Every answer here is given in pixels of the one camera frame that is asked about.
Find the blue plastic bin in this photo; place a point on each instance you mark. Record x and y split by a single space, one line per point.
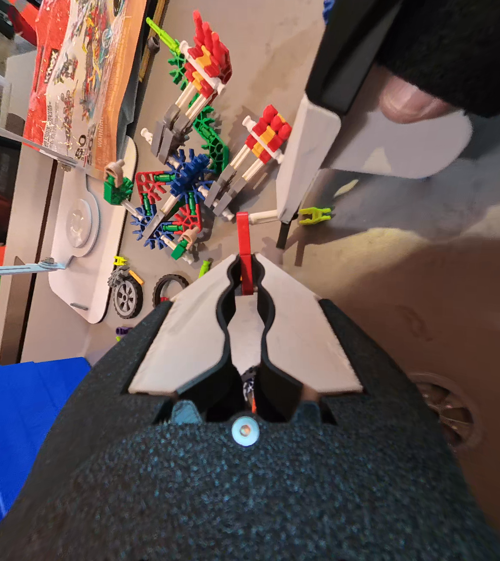
8 438

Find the black rubber tire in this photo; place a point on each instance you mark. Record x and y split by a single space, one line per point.
158 289

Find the orange printed toy box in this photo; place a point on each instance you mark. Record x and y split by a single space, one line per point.
92 87

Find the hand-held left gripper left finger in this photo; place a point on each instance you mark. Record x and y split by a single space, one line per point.
188 346

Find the person's right hand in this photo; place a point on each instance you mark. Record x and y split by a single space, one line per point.
408 103

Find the purple clip connector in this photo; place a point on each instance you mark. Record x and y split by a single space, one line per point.
123 331

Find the orange short rod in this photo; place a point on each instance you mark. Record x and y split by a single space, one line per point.
136 277

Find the grey spoked wheel hub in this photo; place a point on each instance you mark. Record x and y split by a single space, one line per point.
451 412

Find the blue snowflake connector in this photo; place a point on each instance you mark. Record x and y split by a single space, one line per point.
326 8

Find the grey wheel with black tire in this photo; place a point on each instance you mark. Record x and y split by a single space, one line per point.
127 298

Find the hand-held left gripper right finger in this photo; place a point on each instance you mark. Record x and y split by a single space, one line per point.
311 346

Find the silver monitor stand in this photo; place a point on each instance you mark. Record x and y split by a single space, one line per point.
92 263

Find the yellow clip connector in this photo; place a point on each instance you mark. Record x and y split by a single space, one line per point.
313 214
120 261

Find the multicolour construction toy model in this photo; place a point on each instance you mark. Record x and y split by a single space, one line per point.
188 175

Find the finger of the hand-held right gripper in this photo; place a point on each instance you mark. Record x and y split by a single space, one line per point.
307 144

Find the grey snowflake connector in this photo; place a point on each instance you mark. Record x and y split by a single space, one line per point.
116 276

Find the lime green rod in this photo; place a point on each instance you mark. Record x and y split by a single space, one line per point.
205 268

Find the red connector rod assembly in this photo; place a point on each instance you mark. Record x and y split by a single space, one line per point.
243 236

